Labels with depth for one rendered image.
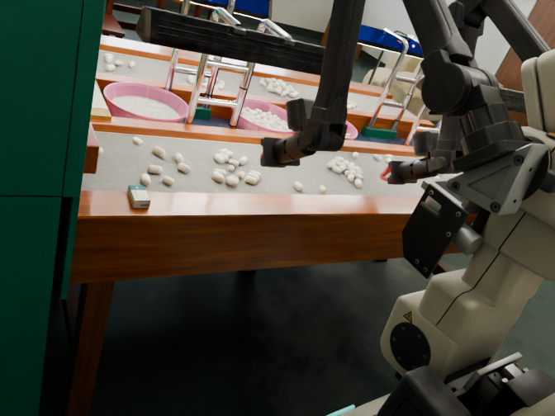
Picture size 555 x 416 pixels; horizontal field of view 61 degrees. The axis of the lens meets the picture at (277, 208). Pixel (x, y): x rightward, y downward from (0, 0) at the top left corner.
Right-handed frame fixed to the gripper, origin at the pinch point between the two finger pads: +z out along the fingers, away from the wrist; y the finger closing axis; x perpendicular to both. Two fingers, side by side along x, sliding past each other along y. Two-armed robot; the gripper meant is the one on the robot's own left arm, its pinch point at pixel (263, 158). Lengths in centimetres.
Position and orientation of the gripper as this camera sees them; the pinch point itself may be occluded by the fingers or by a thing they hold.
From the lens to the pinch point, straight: 122.2
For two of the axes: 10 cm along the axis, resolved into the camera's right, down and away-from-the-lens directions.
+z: -5.4, 0.9, 8.4
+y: -8.4, 0.1, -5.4
